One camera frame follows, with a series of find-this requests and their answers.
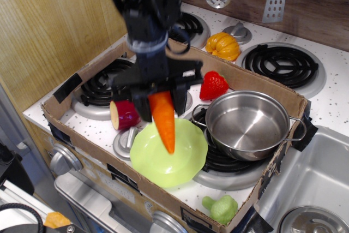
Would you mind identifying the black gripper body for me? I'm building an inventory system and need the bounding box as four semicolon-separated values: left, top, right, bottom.
110;50;203;99

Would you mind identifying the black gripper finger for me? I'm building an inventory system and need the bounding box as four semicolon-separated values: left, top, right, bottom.
170;83;190;116
132;94;152;122

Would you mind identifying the orange toy carrot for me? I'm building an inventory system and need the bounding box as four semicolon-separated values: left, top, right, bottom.
148;91;176;154

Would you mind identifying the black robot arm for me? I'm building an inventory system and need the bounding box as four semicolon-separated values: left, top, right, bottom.
111;0;203;122

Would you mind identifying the light green plastic plate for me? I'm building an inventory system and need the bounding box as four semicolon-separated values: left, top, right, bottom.
130;118;208;188

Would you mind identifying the silver centre stove knob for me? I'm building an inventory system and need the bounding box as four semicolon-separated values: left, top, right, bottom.
185;91;193;111

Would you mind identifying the silver stove knob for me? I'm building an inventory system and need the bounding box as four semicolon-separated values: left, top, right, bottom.
113;127;142;161
223;22;252;45
185;91;193;111

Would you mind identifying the dark red halved toy vegetable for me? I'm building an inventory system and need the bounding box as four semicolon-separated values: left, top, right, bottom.
110;100;141;130

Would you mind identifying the red toy strawberry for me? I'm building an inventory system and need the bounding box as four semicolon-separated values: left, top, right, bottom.
199;71;229;100

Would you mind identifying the front left black burner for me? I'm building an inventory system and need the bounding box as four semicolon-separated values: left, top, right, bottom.
71;58;133;121

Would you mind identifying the black burner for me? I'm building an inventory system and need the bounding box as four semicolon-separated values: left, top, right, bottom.
236;42;326;99
185;104;270;190
71;58;133;121
169;13;210;49

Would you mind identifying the silver front stove knob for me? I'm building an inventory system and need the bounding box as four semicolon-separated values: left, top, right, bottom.
113;127;142;161

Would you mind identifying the back left black burner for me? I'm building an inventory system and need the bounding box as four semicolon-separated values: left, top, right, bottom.
169;13;210;49

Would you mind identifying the yellow toy pumpkin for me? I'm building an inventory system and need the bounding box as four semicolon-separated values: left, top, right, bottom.
205;32;240;61

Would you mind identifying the stainless steel pot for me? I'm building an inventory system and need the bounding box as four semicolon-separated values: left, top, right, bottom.
191;91;306;162

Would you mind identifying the silver back stove knob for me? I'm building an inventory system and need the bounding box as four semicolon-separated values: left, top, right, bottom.
223;22;252;45

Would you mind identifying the front right black burner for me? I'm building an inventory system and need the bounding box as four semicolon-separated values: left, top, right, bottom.
185;104;270;190

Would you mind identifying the silver oven dial left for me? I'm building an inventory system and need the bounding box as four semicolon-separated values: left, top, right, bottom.
50;144;83;176

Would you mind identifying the silver oven dial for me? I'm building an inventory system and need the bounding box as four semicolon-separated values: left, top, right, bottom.
149;211;188;233
50;144;83;176

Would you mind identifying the brown cardboard fence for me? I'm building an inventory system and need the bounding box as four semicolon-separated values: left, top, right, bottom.
41;39;308;232

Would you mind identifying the back right black burner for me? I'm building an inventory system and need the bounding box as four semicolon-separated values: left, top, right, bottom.
236;42;326;99

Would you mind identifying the hanging metal slotted spatula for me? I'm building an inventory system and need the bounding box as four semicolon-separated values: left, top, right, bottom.
262;0;286;23

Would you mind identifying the silver oven dial right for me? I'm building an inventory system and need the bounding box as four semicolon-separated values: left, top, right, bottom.
149;211;188;233

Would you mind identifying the green toy broccoli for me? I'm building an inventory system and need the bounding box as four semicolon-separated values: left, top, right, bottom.
202;195;238;225

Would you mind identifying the orange object bottom left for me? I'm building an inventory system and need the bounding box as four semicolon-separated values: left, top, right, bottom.
44;212;71;229

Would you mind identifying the silver toy sink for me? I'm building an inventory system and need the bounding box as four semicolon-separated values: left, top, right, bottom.
258;127;348;232

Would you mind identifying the silver sink drain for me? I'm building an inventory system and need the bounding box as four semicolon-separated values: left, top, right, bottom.
278;206;348;232

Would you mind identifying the silver oven door handle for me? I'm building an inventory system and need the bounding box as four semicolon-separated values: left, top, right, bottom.
55;173;138;232

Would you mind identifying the black cable bottom left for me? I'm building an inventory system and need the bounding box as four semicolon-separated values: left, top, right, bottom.
0;202;45;233

